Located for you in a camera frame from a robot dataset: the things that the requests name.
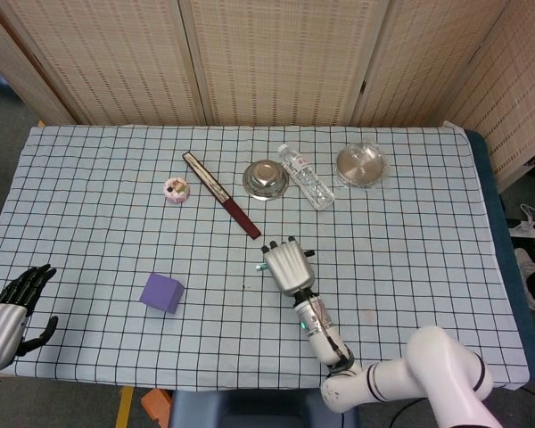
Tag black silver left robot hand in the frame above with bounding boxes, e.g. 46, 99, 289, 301
0, 263, 60, 371

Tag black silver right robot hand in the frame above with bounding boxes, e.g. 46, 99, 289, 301
260, 236, 317, 297

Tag purple foam cube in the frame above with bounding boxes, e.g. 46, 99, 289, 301
139, 272, 186, 316

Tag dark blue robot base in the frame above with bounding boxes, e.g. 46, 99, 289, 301
168, 386, 360, 428

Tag upturned steel bowl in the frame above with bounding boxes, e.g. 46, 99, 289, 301
242, 160, 292, 202

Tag clear plastic water bottle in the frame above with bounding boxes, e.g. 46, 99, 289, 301
277, 143, 336, 212

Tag closed dark red folding fan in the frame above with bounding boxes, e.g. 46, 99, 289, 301
181, 151, 263, 240

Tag round steel plate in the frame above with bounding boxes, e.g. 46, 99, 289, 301
335, 142, 391, 189

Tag small pink toy cake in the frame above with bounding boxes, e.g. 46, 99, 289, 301
161, 177, 192, 206

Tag light blue checked tablecloth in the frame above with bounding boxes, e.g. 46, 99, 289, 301
0, 121, 532, 394

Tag orange block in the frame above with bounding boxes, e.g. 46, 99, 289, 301
141, 388, 174, 425

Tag beige woven folding screen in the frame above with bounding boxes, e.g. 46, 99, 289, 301
0, 0, 535, 193

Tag dark blue table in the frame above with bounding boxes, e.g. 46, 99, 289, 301
465, 128, 535, 388

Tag white shoe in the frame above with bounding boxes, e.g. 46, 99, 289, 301
514, 248, 535, 313

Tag white power strip with cable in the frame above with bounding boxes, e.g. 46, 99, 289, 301
506, 203, 535, 238

